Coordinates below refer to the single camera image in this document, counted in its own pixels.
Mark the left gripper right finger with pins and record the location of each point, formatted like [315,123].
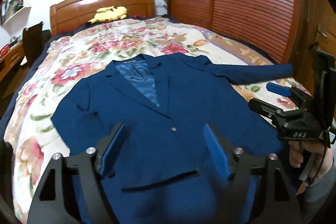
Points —
[256,188]

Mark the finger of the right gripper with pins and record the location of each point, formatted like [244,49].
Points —
[265,109]
[280,90]

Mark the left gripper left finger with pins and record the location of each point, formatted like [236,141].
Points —
[54,200]

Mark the navy blue suit jacket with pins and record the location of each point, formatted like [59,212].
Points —
[165,172]

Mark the grey sleeve forearm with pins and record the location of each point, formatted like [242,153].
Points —
[317,203]

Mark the person's right hand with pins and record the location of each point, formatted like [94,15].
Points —
[300,153]

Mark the wooden room door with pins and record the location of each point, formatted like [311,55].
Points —
[321,27]

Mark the wooden desk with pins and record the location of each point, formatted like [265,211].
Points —
[8,61]

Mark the floral bed blanket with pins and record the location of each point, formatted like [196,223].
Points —
[84,52]

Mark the wooden bed headboard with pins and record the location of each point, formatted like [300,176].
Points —
[70,14]

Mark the red basket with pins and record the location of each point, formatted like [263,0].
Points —
[4,50]

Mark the dark wooden chair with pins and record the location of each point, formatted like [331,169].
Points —
[34,39]

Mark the yellow plush toy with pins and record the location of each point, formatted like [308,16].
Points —
[108,14]

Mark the white wall shelf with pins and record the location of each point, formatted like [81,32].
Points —
[11,8]

